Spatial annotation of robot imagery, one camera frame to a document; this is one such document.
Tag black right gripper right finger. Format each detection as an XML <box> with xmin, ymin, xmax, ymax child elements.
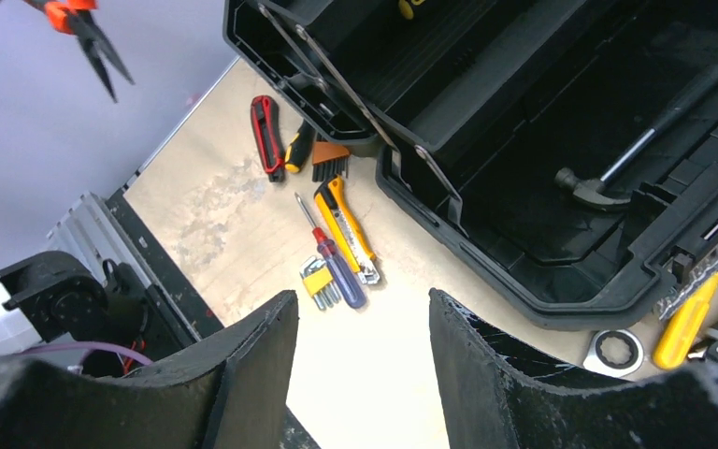
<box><xmin>429</xmin><ymin>289</ymin><xmax>718</xmax><ymax>448</ymax></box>

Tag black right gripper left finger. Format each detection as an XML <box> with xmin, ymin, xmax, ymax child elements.
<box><xmin>0</xmin><ymin>290</ymin><xmax>298</xmax><ymax>448</ymax></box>

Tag red blue small screwdriver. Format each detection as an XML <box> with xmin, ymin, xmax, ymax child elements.
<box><xmin>294</xmin><ymin>193</ymin><xmax>366</xmax><ymax>310</ymax></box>

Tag orange utility knife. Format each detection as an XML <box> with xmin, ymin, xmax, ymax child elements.
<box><xmin>313</xmin><ymin>175</ymin><xmax>381</xmax><ymax>285</ymax></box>

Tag steel claw hammer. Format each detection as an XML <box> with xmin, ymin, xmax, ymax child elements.
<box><xmin>554</xmin><ymin>65</ymin><xmax>718</xmax><ymax>212</ymax></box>

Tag black plastic toolbox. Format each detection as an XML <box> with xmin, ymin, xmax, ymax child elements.
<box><xmin>223</xmin><ymin>1</ymin><xmax>718</xmax><ymax>330</ymax></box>

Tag short black yellow screwdriver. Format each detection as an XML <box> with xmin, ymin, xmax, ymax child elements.
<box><xmin>397</xmin><ymin>0</ymin><xmax>426</xmax><ymax>21</ymax></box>

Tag yellow black pliers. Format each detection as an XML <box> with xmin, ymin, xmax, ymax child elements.
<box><xmin>26</xmin><ymin>0</ymin><xmax>135</xmax><ymax>103</ymax></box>

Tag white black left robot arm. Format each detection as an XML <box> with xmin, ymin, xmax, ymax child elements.
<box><xmin>0</xmin><ymin>251</ymin><xmax>151</xmax><ymax>377</ymax></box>

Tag silver ratchet wrench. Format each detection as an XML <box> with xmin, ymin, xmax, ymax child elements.
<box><xmin>582</xmin><ymin>329</ymin><xmax>644</xmax><ymax>378</ymax></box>

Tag stubby black yellow screwdriver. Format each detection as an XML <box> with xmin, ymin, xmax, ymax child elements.
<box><xmin>284</xmin><ymin>121</ymin><xmax>317</xmax><ymax>173</ymax></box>

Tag yellow handled screwdriver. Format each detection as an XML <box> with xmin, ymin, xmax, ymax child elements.
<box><xmin>652</xmin><ymin>272</ymin><xmax>718</xmax><ymax>370</ymax></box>

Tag aluminium frame rail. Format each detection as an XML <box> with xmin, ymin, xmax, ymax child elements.
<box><xmin>43</xmin><ymin>192</ymin><xmax>153</xmax><ymax>288</ymax></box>

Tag red black wire stripper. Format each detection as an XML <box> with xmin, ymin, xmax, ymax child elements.
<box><xmin>251</xmin><ymin>95</ymin><xmax>285</xmax><ymax>182</ymax></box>

